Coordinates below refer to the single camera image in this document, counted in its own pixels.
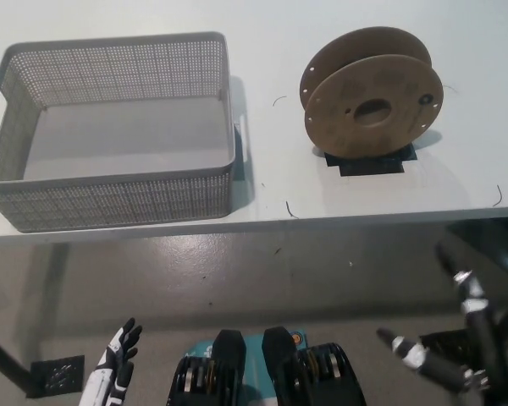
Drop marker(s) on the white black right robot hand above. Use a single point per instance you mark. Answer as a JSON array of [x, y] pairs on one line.
[[476, 305]]

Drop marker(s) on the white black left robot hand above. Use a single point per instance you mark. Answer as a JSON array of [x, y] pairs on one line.
[[110, 368]]

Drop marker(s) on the brown cardboard filament spool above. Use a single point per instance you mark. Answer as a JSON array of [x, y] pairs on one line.
[[343, 118]]

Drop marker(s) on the black teal robot body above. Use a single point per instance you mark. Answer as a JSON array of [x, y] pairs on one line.
[[326, 372]]

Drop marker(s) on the black tape patch on table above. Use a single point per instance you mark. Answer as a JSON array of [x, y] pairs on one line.
[[364, 166]]

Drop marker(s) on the grey perforated plastic basket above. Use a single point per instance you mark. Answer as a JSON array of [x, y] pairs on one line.
[[123, 127]]

